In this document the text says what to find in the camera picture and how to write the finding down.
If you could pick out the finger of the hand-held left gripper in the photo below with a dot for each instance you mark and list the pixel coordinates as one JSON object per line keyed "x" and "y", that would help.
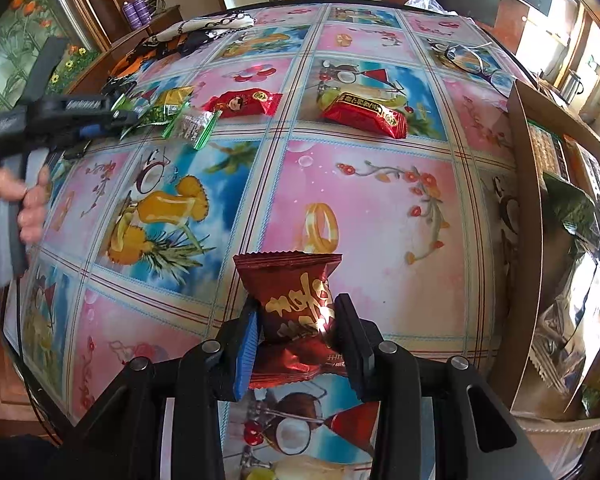
{"x": 125, "y": 116}
{"x": 96, "y": 131}

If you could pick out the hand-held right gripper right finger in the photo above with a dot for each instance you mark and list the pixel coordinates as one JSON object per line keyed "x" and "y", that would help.
{"x": 354, "y": 355}

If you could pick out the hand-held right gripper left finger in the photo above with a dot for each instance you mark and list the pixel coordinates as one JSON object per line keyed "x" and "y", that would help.
{"x": 246, "y": 355}

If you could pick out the green leafy snack packet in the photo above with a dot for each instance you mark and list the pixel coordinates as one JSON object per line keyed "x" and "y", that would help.
{"x": 152, "y": 117}

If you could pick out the green yellow snack packet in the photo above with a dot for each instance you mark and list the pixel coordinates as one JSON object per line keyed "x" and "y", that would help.
{"x": 172, "y": 97}

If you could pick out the dark red gold-print candy packet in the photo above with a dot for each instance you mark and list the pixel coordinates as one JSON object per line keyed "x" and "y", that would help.
{"x": 292, "y": 305}

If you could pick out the brown cardboard box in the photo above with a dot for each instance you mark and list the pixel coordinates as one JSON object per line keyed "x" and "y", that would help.
{"x": 522, "y": 260}

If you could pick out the green-edged cracker packet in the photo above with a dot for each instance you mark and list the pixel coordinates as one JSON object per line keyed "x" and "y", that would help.
{"x": 547, "y": 152}

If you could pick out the person's left hand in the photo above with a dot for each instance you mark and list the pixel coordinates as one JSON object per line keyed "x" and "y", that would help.
{"x": 34, "y": 210}

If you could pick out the orange black pouch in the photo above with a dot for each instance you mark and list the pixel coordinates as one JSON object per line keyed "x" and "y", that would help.
{"x": 140, "y": 57}

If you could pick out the clear green-striped snack packet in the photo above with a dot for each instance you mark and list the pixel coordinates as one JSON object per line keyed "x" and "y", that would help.
{"x": 195, "y": 127}

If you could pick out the wooden cabinet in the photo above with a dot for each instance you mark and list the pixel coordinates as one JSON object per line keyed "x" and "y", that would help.
{"x": 130, "y": 35}

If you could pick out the purple bottle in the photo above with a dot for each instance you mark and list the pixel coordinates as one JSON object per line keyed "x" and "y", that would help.
{"x": 130, "y": 15}
{"x": 143, "y": 9}

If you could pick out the red figure-print candy packet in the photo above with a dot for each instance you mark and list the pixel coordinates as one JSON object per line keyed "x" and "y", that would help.
{"x": 242, "y": 102}

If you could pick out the white black patterned scarf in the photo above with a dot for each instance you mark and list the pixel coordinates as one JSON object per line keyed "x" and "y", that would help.
{"x": 205, "y": 27}

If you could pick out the printed fruit tablecloth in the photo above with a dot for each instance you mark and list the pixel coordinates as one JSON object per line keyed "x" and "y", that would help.
{"x": 360, "y": 210}

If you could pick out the silver foil snack packet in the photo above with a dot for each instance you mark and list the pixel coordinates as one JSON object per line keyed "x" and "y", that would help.
{"x": 575, "y": 320}

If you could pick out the red gold-print snack packet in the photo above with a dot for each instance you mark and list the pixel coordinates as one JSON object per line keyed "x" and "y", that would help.
{"x": 365, "y": 112}

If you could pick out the dark green snack packet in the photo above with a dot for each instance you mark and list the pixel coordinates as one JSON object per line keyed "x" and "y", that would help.
{"x": 575, "y": 207}

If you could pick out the eyeglasses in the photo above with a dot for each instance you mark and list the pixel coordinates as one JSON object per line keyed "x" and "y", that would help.
{"x": 472, "y": 65}

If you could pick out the white plastic bag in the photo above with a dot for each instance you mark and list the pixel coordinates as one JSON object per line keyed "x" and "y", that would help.
{"x": 430, "y": 4}

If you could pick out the metal kettle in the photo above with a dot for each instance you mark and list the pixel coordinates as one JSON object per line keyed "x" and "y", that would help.
{"x": 572, "y": 85}

